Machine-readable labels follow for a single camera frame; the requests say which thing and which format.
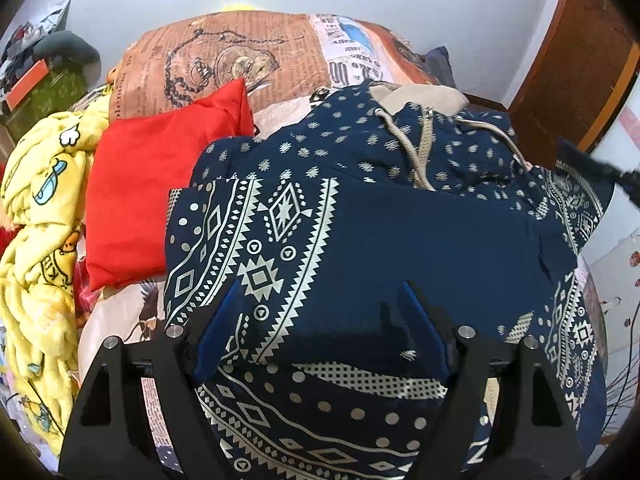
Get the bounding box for dark thin cables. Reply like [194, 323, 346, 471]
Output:
[602, 300, 640, 443]

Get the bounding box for green box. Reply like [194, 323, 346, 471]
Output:
[1, 67, 90, 140]

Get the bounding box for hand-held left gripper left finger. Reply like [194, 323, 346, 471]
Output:
[59, 277, 248, 480]

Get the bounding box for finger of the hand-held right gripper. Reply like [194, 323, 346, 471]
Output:
[592, 157, 640, 195]

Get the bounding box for yellow cartoon fleece blanket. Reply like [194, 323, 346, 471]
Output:
[0, 92, 115, 463]

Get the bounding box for navy patterned hoodie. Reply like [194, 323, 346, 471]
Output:
[162, 80, 618, 480]

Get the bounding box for orange box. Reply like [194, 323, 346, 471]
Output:
[7, 59, 52, 110]

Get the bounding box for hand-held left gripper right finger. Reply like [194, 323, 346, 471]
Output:
[398, 280, 587, 480]

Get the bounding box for newspaper print bed cover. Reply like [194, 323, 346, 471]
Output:
[75, 10, 501, 476]

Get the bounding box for red plush cloth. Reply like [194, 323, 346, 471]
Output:
[0, 160, 23, 257]

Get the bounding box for wooden door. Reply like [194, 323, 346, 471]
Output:
[507, 0, 640, 155]

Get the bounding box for red cushion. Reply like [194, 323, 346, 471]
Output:
[84, 79, 257, 292]

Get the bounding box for clutter pile with orange box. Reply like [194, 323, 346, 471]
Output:
[0, 0, 74, 63]

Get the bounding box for white wardrobe panel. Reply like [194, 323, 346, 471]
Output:
[580, 104, 640, 413]

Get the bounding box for dark blue bag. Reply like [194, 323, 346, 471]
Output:
[425, 46, 457, 89]

